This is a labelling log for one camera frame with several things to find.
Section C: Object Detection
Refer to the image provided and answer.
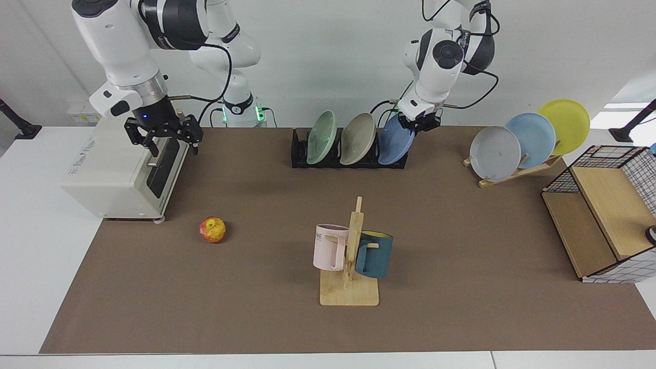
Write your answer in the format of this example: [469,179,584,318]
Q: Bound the pale green plate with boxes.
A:
[306,110,338,165]

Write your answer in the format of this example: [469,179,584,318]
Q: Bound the black dish rack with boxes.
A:
[291,127,409,170]

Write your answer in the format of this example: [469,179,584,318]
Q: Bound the black camera stand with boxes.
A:
[0,99,43,140]
[608,99,656,144]

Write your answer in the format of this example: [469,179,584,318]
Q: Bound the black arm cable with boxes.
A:
[167,42,233,103]
[421,0,500,110]

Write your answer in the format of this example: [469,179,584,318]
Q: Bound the wire basket with wooden floor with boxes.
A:
[541,145,656,284]

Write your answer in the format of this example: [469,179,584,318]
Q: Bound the beige plate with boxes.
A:
[339,113,376,166]

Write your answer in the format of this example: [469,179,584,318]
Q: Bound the wooden plate stand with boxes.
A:
[463,154,562,189]

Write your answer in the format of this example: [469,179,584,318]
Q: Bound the brown table cloth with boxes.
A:
[39,127,656,354]

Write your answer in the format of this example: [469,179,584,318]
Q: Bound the red yellow apple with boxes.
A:
[199,216,227,244]

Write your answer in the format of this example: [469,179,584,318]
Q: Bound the white box with yellow label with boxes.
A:
[67,102,103,126]

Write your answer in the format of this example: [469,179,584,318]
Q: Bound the pink cup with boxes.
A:
[313,224,350,271]

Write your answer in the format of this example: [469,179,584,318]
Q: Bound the wooden cup stand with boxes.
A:
[319,196,380,307]

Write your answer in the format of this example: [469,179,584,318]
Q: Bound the light blue plate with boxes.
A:
[505,112,557,170]

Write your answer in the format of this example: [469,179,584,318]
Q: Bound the black base cable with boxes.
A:
[369,77,415,129]
[197,99,227,128]

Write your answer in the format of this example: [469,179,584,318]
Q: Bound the yellow plate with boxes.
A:
[537,99,591,156]

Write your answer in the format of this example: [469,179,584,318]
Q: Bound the dark teal cup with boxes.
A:
[354,231,394,279]

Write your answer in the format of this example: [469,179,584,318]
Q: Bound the pale toaster oven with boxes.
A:
[60,100,188,222]

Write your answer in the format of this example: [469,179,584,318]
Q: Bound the grey plate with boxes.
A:
[469,126,522,182]

